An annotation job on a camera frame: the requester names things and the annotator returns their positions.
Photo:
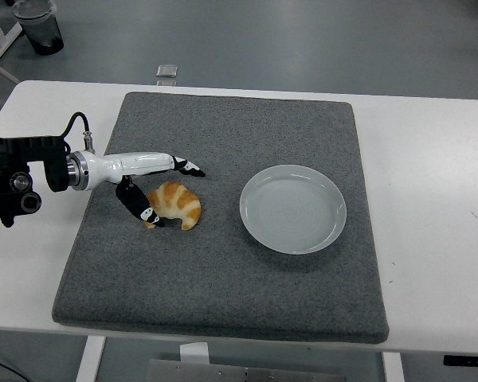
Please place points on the black table control panel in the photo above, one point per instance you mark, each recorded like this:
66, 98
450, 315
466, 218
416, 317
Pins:
468, 360

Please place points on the golden croissant bread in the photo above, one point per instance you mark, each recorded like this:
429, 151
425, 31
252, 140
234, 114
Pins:
179, 203

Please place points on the round grey plate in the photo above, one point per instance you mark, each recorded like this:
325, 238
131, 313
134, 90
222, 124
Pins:
292, 211

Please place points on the white table leg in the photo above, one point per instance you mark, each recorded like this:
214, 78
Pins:
392, 368
89, 358

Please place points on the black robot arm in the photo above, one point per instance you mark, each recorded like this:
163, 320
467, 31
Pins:
44, 149

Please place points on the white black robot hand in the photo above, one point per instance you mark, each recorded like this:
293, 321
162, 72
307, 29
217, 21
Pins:
123, 165

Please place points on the grey felt mat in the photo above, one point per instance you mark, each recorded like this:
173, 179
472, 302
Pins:
219, 278

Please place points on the black bin with plastic liner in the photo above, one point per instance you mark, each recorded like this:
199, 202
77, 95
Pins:
44, 33

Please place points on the silver floor socket box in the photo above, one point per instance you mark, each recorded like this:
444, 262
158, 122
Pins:
167, 71

